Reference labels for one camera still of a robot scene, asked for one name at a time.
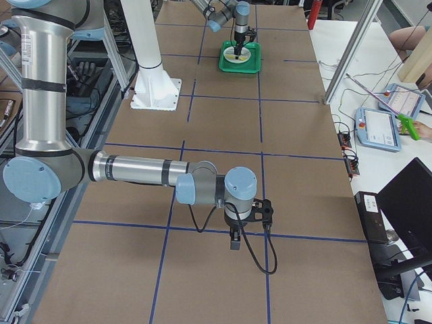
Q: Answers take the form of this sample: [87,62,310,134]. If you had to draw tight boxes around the teach pendant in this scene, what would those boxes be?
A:
[354,107,402,152]
[379,83,426,120]

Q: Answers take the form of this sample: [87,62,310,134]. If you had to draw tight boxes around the green plastic tray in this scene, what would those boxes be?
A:
[219,40,261,74]

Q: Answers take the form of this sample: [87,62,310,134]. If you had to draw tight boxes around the red cylinder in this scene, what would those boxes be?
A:
[307,0,323,30]

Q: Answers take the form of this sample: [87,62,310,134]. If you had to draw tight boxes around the yellow plastic spoon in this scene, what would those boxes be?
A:
[225,55,250,64]

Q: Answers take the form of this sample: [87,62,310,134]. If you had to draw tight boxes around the green grabber tool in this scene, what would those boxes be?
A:
[346,73,421,140]

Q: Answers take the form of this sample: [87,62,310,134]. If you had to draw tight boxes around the near teach pendant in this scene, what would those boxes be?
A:
[354,107,402,152]

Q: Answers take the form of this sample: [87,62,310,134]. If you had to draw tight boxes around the aluminium frame post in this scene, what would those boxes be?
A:
[323,0,383,105]

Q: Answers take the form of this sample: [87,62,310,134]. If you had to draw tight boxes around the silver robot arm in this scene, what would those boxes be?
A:
[3,1,258,250]
[191,0,256,63]

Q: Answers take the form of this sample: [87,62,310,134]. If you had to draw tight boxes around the orange connector block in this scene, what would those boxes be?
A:
[342,148,360,179]
[334,121,352,149]

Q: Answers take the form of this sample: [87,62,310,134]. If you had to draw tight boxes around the near orange connector block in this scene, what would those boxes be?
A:
[342,148,360,179]

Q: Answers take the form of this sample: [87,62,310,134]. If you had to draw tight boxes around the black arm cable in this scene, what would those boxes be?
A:
[187,200,279,275]

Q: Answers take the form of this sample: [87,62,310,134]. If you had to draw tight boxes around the far teach pendant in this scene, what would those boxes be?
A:
[379,83,426,120]

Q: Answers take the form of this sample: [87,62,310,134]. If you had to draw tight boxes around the black computer box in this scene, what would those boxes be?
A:
[354,191,404,300]

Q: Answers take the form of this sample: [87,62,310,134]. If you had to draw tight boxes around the white round plate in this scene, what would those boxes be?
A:
[223,46,251,64]

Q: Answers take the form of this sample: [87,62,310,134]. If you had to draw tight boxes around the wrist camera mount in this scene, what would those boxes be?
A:
[249,198,273,225]
[245,27,257,43]

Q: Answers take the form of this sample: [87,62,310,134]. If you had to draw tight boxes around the white camera pedestal column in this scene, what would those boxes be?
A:
[121,0,182,111]

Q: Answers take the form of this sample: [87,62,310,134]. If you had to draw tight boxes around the wooden beam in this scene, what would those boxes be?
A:
[398,28,431,88]

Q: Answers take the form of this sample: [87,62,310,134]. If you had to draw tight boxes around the black monitor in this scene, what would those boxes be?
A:
[377,157,431,267]

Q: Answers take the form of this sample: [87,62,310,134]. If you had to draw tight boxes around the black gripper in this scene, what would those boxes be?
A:
[234,32,245,60]
[224,212,251,250]

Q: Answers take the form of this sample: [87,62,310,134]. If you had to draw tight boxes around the far orange connector block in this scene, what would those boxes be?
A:
[334,121,352,149]

